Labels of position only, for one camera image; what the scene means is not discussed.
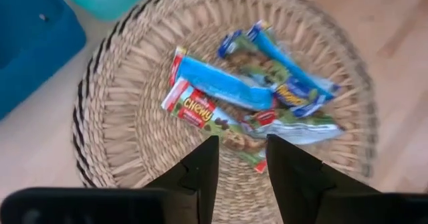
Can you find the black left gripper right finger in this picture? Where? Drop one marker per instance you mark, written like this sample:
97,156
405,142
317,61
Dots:
294,177

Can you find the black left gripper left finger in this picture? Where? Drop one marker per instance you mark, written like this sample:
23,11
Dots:
204,170

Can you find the red label Chewy granola bar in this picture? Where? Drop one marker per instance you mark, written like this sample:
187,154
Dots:
197,110

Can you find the blue label Chewy granola bar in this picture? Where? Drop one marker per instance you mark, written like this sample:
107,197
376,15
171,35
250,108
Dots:
294,95

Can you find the light blue red-ended granola bar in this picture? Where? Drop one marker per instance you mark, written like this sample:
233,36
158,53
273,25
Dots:
220,83

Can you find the green white granola bar wrapper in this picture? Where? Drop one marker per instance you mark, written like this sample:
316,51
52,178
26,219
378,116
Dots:
301,132

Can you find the round woven straw placemat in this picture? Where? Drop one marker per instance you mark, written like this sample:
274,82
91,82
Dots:
140,117

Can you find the teal plastic bin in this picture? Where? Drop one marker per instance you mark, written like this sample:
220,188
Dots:
110,0

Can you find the dark blue plastic bin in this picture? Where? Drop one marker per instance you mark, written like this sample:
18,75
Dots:
33,50

